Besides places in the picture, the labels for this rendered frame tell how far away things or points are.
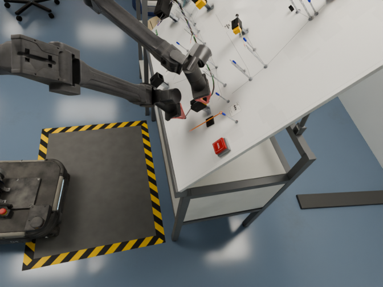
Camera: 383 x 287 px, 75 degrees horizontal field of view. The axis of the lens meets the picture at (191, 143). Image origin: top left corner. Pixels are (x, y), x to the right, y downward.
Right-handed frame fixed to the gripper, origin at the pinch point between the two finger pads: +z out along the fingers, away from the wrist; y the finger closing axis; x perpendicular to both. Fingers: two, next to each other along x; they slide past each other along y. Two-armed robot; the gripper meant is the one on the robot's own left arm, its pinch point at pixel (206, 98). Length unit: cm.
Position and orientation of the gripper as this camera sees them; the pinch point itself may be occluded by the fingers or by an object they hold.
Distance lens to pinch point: 104.0
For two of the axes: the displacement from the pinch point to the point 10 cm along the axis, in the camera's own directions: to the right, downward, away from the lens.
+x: -9.3, 2.7, 2.4
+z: 3.3, 4.2, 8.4
